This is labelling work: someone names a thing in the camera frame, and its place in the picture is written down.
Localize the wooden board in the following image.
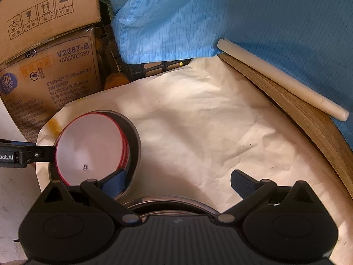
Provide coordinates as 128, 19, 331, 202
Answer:
218, 52, 353, 199

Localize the black plastic crate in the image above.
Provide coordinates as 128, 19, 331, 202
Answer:
118, 58, 192, 82

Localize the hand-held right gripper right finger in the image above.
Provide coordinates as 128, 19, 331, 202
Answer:
216, 170, 320, 223

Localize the cream paper sheet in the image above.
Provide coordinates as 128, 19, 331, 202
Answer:
36, 57, 353, 265

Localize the orange object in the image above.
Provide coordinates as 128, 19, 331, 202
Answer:
104, 73, 130, 90

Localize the plain cardboard box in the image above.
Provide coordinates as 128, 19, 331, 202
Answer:
0, 0, 102, 64

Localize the straight-walled steel bowl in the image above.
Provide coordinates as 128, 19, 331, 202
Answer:
48, 110, 142, 199

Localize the printed cardboard box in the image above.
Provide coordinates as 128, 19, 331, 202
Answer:
0, 26, 109, 141

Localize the white bowl with red rim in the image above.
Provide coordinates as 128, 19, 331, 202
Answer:
105, 112, 131, 172
54, 112, 124, 186

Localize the steel plate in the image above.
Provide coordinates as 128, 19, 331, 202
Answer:
123, 197, 220, 218

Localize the white rolling stick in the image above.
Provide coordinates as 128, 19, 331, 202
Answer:
217, 39, 349, 121

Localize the blue garment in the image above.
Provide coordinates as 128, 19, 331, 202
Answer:
99, 0, 353, 155

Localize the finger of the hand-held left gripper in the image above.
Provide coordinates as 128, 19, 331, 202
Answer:
19, 141, 58, 164

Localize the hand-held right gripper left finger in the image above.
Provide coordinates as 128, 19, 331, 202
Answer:
41, 169, 142, 226

